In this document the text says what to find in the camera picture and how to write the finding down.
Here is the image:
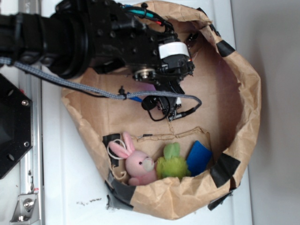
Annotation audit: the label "silver keys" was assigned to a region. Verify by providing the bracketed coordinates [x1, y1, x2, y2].
[185, 33, 199, 50]

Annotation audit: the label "grey braided cable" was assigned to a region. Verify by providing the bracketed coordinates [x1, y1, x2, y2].
[0, 57, 203, 122]

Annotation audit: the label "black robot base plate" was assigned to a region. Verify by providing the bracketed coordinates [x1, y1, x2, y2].
[0, 75, 30, 179]

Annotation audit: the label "green plush toy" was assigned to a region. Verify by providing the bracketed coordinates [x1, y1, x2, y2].
[156, 142, 191, 180]

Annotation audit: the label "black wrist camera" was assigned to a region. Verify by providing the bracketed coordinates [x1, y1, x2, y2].
[142, 95, 181, 119]

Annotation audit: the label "brown paper bag bin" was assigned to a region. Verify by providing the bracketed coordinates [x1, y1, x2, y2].
[61, 0, 261, 220]

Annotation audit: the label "aluminium extrusion rail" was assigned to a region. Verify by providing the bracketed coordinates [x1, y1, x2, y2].
[17, 0, 45, 195]

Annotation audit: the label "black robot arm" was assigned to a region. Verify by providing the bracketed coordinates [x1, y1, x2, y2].
[0, 0, 195, 93]

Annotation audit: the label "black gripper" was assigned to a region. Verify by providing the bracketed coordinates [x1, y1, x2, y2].
[93, 1, 194, 94]

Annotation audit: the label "blue sponge block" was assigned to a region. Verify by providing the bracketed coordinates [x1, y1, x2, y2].
[187, 141, 212, 177]

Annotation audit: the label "pink plush bunny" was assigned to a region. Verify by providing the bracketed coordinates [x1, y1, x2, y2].
[107, 132, 158, 186]

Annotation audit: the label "metal corner bracket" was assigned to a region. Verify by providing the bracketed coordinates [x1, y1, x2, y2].
[9, 194, 40, 225]

